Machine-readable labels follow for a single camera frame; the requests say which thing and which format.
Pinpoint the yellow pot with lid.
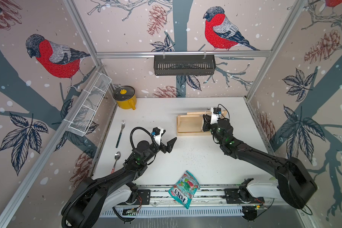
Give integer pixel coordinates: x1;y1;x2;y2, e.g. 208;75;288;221
113;86;137;110

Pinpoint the white wire mesh shelf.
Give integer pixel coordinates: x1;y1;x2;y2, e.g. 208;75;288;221
67;72;112;137

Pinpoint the teal handled fork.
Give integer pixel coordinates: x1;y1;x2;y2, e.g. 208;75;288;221
116;120;126;148

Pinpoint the green Foxs candy bag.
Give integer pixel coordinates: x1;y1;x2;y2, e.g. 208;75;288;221
168;171;200;209

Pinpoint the wooden jewelry display stand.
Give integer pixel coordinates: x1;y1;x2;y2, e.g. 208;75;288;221
176;110;228;136

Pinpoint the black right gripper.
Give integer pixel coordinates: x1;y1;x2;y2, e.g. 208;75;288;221
203;113;225;145

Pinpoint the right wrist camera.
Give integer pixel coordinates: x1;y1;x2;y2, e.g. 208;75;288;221
210;107;221;124

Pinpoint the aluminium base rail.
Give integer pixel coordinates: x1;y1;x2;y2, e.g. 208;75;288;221
71;184;306;208

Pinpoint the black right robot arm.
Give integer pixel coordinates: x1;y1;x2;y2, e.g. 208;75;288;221
202;115;317;209

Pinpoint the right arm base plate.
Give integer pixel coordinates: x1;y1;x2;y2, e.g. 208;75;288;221
222;189;265;204

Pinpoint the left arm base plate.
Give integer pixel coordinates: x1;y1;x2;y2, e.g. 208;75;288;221
120;190;151;205

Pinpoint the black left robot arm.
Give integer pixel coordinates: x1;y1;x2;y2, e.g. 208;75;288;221
61;127;177;228

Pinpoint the black hanging metal basket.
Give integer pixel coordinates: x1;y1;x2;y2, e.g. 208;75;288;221
154;55;216;76

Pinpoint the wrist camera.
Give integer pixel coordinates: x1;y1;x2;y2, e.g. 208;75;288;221
152;127;166;146
210;107;221;124

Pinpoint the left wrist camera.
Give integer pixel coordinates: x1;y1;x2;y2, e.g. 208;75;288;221
152;127;166;146

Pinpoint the pink handled spoon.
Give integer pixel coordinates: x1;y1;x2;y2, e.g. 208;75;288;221
111;151;121;173

